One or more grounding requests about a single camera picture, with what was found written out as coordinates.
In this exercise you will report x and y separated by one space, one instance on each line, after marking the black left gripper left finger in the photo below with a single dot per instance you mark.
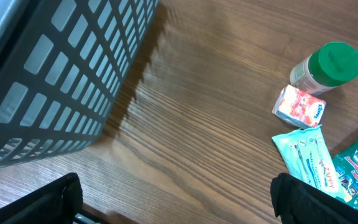
56 202

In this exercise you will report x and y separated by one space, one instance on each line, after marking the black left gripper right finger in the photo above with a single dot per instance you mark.
296 202

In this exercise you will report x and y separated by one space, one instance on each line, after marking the mint toilet tissue packet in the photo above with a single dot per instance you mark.
307 158

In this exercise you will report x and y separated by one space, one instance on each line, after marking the orange Kleenex tissue pack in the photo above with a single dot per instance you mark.
299 108

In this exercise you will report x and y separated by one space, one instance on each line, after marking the green lid white jar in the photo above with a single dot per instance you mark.
334 64

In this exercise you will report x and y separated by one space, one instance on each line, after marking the grey plastic mesh basket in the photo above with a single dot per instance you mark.
62 64

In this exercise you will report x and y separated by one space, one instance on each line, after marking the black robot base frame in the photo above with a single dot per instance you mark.
85 217

